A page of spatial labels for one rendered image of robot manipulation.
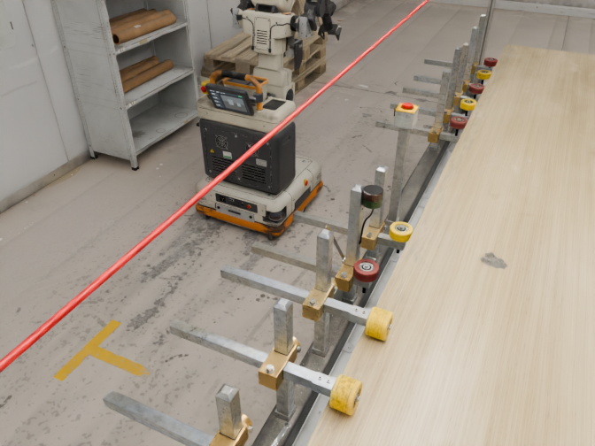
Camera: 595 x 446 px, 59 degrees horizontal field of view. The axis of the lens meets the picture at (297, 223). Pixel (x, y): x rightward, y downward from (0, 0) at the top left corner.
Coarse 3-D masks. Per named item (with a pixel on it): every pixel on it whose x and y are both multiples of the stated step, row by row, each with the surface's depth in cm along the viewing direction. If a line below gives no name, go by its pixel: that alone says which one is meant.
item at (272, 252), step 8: (256, 248) 181; (264, 248) 181; (272, 248) 181; (264, 256) 182; (272, 256) 180; (280, 256) 178; (288, 256) 177; (296, 256) 177; (304, 256) 177; (296, 264) 177; (304, 264) 175; (312, 264) 174; (336, 272) 171
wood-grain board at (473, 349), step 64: (512, 64) 324; (576, 64) 324; (512, 128) 249; (576, 128) 249; (448, 192) 203; (512, 192) 203; (576, 192) 203; (448, 256) 171; (512, 256) 171; (576, 256) 171; (448, 320) 148; (512, 320) 148; (576, 320) 148; (384, 384) 130; (448, 384) 130; (512, 384) 130; (576, 384) 130
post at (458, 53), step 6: (456, 48) 266; (462, 48) 266; (456, 54) 267; (456, 60) 269; (456, 66) 270; (456, 72) 272; (456, 78) 273; (450, 84) 276; (456, 84) 278; (450, 90) 278; (450, 96) 280; (450, 102) 281; (450, 108) 283; (444, 126) 290
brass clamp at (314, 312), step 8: (328, 288) 148; (336, 288) 151; (312, 296) 145; (320, 296) 145; (328, 296) 148; (304, 304) 143; (320, 304) 143; (304, 312) 145; (312, 312) 143; (320, 312) 143
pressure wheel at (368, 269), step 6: (354, 264) 167; (360, 264) 167; (366, 264) 166; (372, 264) 167; (354, 270) 165; (360, 270) 164; (366, 270) 165; (372, 270) 164; (378, 270) 165; (354, 276) 166; (360, 276) 164; (366, 276) 163; (372, 276) 163
